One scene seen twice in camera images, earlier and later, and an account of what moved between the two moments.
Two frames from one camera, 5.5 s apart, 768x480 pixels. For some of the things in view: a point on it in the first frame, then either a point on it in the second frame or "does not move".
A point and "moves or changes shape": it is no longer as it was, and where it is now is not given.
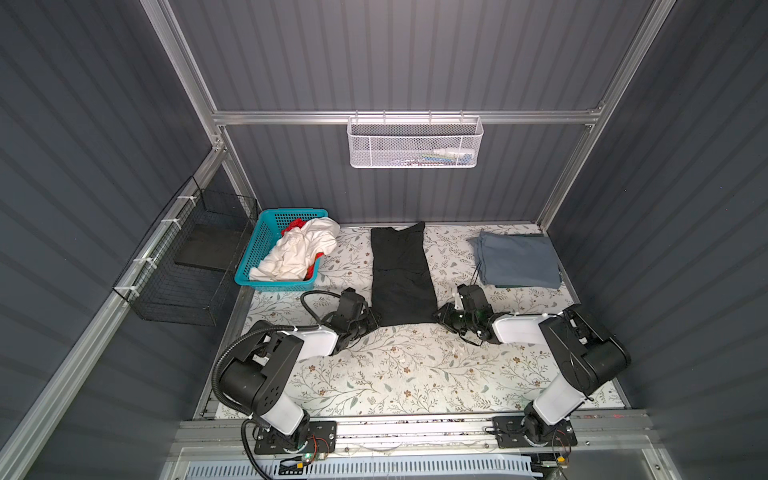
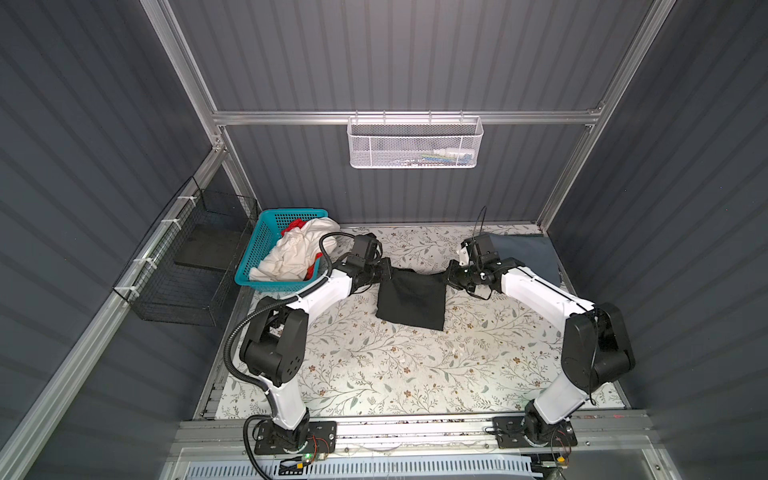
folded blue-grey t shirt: [516, 260] does not move
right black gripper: [445, 316] -> [451, 277]
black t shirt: [403, 291] moves or changes shape
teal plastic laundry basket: [268, 229] does not move
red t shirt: [299, 222] does not move
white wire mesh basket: [414, 142] does not move
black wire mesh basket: [180, 274] does not move
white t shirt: [296, 251] does not move
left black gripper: [373, 322] -> [384, 269]
